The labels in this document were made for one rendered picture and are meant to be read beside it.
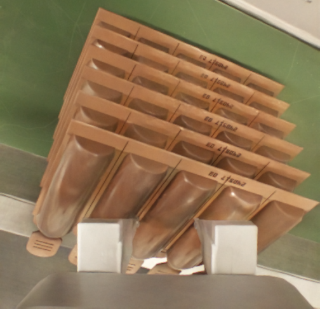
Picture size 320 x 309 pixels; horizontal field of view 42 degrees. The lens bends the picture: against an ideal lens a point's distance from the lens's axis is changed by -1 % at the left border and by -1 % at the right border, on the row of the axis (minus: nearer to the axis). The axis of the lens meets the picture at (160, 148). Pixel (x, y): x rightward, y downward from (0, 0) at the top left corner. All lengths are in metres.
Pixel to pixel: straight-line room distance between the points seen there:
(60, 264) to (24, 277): 0.03
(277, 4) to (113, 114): 0.11
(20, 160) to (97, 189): 0.13
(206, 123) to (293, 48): 0.07
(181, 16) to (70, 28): 0.06
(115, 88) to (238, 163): 0.06
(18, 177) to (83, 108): 0.13
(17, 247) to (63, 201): 0.20
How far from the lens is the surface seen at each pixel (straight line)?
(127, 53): 0.20
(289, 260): 0.36
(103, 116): 0.16
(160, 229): 0.18
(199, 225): 0.16
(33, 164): 0.30
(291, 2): 0.24
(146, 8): 0.22
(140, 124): 0.17
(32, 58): 0.24
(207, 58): 0.22
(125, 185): 0.16
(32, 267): 0.36
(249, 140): 0.19
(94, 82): 0.17
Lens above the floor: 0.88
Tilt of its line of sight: 45 degrees down
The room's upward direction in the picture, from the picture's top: 175 degrees counter-clockwise
